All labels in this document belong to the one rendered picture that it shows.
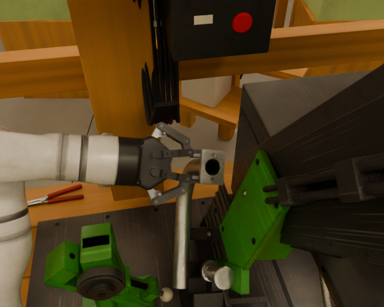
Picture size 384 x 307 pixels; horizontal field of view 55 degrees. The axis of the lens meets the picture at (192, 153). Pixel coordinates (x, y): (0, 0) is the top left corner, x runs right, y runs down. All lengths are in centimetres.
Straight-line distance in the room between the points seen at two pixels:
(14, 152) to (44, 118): 236
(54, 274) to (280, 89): 54
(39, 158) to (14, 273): 17
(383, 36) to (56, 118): 229
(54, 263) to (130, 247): 30
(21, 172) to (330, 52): 75
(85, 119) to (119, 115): 196
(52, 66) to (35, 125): 200
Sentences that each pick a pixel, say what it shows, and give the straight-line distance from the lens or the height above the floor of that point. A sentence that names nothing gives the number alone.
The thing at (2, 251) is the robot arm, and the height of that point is 123.
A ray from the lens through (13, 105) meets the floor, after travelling 311.
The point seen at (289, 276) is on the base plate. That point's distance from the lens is 89.
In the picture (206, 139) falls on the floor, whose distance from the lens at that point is 251.
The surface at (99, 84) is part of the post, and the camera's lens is 78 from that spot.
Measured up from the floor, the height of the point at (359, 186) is 146.
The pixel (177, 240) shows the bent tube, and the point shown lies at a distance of 72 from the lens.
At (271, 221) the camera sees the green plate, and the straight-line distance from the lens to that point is 55.
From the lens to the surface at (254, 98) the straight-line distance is 75.
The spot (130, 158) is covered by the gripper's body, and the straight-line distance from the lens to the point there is 54.
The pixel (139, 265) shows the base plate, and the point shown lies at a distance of 89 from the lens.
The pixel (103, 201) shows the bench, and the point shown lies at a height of 88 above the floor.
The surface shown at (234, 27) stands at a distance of 63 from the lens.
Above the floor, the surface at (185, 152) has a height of 127.
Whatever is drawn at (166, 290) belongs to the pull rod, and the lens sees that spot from 79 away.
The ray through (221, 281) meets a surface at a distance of 66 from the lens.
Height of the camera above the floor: 167
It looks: 44 degrees down
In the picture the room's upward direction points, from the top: straight up
